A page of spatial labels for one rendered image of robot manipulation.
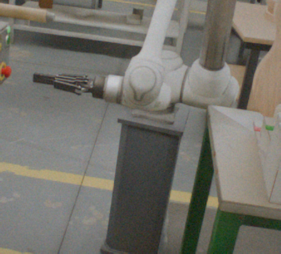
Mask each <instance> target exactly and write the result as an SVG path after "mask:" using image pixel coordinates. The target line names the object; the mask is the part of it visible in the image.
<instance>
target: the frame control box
mask: <svg viewBox="0 0 281 254"><path fill-rule="evenodd" d="M8 25H10V23H7V22H2V21H0V32H1V40H0V43H1V44H2V48H1V51H0V85H2V84H3V83H4V81H5V80H6V79H7V78H5V76H4V75H2V74H1V70H2V68H6V67H7V66H9V44H7V38H8V35H9V36H11V31H9V33H8V34H7V33H6V28H7V26H8ZM10 27H11V25H10Z"/></svg>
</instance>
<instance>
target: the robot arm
mask: <svg viewBox="0 0 281 254"><path fill-rule="evenodd" d="M176 1H177V0H157V4H156V6H155V9H154V13H153V16H152V21H151V24H150V27H149V31H148V34H147V37H146V39H145V42H144V45H143V47H142V50H141V52H140V53H139V54H138V55H136V56H135V57H133V58H132V60H131V62H130V65H129V66H128V68H127V70H126V72H125V77H118V76H113V75H109V76H108V78H107V77H105V76H99V75H96V76H95V79H91V78H88V75H69V74H59V75H47V74H43V73H38V72H34V74H33V83H41V84H46V85H53V86H54V88H56V89H60V90H64V91H68V92H70V93H74V94H76V95H81V93H91V94H92V97H93V98H100V99H103V98H105V102H108V103H117V104H122V105H126V106H128V107H131V108H134V109H135V110H134V111H133V112H132V116H133V117H142V119H149V120H154V121H158V122H164V123H167V124H171V125H172V124H174V118H175V115H176V112H177V111H178V110H179V107H178V106H177V105H175V104H176V103H183V104H186V105H189V106H192V107H197V108H203V110H206V109H207V106H208V105H217V106H222V107H232V106H233V105H234V103H235V102H236V98H237V95H238V91H239V85H238V81H237V80H236V79H235V78H234V77H231V76H230V67H229V66H228V65H227V63H226V62H225V58H226V53H227V50H228V43H229V39H230V33H231V25H232V22H233V17H234V13H235V6H236V0H208V3H207V8H206V17H205V22H204V31H203V40H202V44H201V53H200V58H199V59H197V60H196V61H195V62H194V63H193V66H192V68H189V67H187V66H185V65H184V64H183V59H182V58H180V57H179V55H178V54H176V53H175V52H173V51H166V50H162V45H163V42H164V40H165V37H166V33H167V29H168V26H169V23H170V20H171V16H172V12H174V8H175V5H176Z"/></svg>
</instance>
